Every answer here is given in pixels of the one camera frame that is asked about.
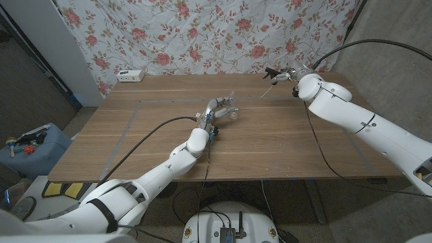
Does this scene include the white power strip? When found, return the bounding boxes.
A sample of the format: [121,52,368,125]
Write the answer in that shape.
[116,70,145,83]

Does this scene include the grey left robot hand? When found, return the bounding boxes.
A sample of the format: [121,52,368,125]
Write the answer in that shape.
[196,96,240,137]

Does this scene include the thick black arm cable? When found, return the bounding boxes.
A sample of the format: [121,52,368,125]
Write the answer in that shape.
[97,116,199,186]
[310,38,432,70]

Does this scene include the black backdrop pole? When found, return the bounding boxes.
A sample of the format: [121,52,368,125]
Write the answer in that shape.
[343,0,369,34]

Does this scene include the black round object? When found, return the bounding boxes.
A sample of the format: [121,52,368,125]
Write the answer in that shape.
[158,182,178,199]

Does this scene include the white mat with yellow print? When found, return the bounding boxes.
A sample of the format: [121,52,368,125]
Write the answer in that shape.
[18,174,101,222]

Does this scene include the black antenna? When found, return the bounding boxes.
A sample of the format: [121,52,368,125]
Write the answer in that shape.
[238,211,247,239]

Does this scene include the black pump head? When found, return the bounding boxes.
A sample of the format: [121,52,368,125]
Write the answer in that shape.
[259,67,281,100]

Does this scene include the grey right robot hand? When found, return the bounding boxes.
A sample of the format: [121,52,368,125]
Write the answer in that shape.
[269,61,314,86]

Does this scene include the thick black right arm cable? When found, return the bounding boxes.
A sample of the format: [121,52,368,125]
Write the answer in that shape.
[310,38,432,70]

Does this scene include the blue storage box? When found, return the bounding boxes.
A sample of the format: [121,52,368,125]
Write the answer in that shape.
[0,122,74,182]

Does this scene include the grey computer box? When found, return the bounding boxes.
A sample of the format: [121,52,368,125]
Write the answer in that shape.
[219,226,236,243]

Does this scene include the grey floor cable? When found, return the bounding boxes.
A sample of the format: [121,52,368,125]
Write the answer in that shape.
[261,180,281,234]

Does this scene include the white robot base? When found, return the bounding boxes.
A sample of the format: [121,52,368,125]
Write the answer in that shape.
[181,201,280,243]

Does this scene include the wooden toy mallet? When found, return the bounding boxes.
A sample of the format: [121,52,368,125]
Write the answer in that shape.
[5,136,18,159]

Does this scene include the grey sneaker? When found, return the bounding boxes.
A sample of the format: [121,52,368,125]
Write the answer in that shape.
[9,195,37,221]

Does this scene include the white flat stick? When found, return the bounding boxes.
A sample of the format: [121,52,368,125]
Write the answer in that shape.
[20,124,51,138]

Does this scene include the clear plastic dispenser bottle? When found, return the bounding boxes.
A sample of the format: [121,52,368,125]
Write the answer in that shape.
[225,90,240,122]

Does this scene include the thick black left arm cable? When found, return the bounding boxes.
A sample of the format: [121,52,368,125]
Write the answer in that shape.
[97,116,199,186]

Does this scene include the floral backdrop cloth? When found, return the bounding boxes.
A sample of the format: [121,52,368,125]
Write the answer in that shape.
[55,0,361,97]

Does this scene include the grey table leg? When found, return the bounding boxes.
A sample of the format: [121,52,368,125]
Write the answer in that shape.
[303,179,327,225]

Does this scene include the black toy pieces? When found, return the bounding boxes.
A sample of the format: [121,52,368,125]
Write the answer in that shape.
[16,131,48,146]

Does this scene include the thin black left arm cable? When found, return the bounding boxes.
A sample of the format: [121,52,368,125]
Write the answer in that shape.
[196,134,213,243]

